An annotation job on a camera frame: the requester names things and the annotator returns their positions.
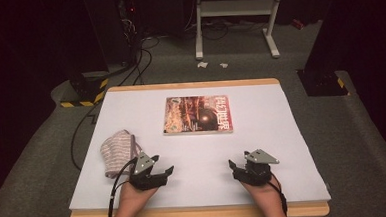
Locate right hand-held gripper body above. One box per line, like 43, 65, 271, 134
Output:
231, 147, 282, 188

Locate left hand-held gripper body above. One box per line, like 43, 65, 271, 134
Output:
126, 150, 170, 193

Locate striped towel with purple trim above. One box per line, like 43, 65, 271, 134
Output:
98, 128, 145, 180

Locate glossy colourful magazine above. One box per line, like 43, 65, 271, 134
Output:
160, 93, 234, 137

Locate person's right hand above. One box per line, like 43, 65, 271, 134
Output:
239, 174, 284, 214

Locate person's left hand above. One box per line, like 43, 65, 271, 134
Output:
117, 179, 161, 215

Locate wooden table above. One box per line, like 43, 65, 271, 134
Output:
62, 75, 331, 217

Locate black base with yellow stripes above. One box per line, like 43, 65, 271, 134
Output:
58, 71, 111, 109
296, 67, 352, 99

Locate dark equipment rack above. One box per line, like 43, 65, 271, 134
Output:
117, 0, 147, 66

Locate small red object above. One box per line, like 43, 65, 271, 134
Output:
290, 18, 306, 30

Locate white metal stand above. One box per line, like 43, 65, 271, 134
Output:
192, 0, 288, 63

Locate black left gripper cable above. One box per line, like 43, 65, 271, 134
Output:
104, 156, 143, 217

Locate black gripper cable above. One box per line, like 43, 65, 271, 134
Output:
266, 172, 289, 217
104, 156, 143, 217

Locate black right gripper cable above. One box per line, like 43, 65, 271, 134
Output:
266, 172, 289, 217

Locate long black floor cable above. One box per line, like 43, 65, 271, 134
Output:
67, 101, 106, 173

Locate bundle of black cables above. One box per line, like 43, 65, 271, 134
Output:
114, 35, 164, 87

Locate black cables under stand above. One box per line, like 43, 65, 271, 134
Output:
184, 16, 268, 43

